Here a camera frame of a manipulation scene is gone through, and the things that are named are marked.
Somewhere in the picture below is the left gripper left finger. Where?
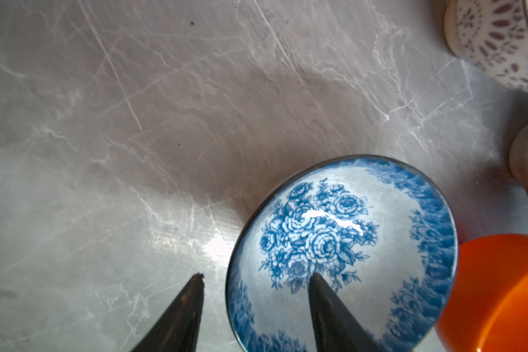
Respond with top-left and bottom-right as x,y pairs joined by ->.
132,273 -> 205,352

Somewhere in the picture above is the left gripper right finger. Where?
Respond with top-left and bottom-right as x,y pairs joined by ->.
308,273 -> 381,352

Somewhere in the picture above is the orange bowl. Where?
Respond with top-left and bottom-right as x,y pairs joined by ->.
436,234 -> 528,351

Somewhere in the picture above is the white red patterned bowl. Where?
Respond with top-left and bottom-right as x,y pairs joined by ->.
444,0 -> 528,93

